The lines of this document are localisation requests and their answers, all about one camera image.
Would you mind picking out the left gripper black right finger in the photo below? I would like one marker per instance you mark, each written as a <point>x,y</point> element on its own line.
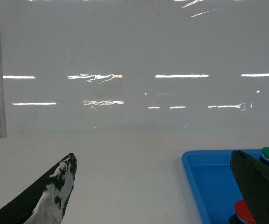
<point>252,178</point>

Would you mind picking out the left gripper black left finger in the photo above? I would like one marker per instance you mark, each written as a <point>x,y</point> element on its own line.
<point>45,201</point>

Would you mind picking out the red mushroom push button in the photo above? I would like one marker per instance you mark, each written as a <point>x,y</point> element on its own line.
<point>242,214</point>

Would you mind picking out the blue plastic tray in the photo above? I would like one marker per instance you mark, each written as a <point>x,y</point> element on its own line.
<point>213,184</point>

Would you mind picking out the glossy whiteboard panel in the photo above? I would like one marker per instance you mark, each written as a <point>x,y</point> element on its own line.
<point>102,67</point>

